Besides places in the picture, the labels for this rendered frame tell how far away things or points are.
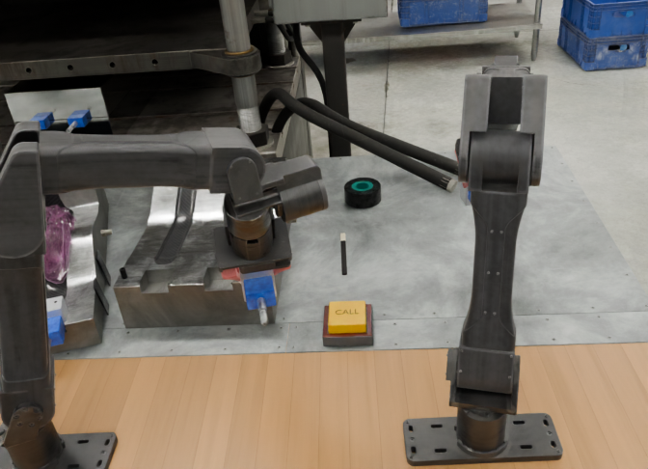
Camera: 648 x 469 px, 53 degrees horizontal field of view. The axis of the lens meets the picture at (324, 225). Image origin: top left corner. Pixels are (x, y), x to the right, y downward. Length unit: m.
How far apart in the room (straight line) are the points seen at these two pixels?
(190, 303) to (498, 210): 0.56
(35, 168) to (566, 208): 1.04
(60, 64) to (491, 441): 1.45
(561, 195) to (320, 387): 0.72
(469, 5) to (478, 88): 4.01
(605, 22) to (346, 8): 3.02
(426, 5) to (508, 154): 4.01
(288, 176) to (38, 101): 1.25
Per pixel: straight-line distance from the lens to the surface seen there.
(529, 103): 0.76
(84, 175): 0.74
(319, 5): 1.75
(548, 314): 1.13
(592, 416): 0.99
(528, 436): 0.93
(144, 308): 1.14
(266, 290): 0.94
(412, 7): 4.72
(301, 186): 0.81
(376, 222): 1.35
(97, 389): 1.09
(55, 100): 1.93
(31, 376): 0.88
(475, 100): 0.76
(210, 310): 1.11
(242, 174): 0.75
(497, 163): 0.75
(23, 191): 0.73
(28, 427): 0.92
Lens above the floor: 1.51
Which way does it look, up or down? 32 degrees down
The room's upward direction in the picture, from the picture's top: 5 degrees counter-clockwise
